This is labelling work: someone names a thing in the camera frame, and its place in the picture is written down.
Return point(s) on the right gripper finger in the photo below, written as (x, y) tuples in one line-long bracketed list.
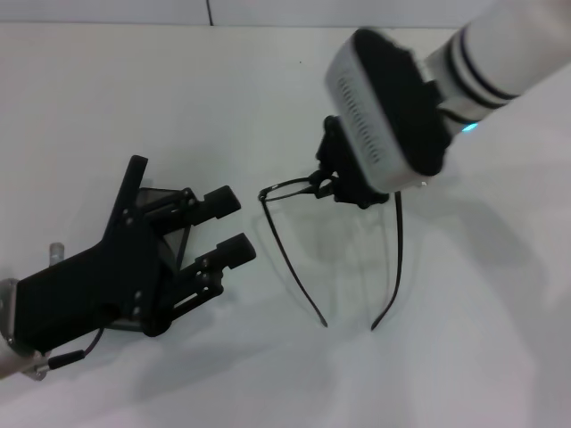
[(329, 191), (322, 176)]

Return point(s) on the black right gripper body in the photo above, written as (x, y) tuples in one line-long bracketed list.
[(345, 174)]

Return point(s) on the silver plug post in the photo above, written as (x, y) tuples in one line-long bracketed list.
[(57, 254)]

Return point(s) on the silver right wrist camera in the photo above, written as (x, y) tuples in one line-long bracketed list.
[(357, 102)]

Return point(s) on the black glasses case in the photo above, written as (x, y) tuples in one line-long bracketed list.
[(171, 249)]

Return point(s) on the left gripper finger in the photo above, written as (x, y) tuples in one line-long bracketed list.
[(236, 252), (220, 203)]

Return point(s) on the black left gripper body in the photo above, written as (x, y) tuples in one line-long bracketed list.
[(89, 285)]

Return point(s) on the black thin-framed glasses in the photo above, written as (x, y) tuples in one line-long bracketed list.
[(263, 194)]

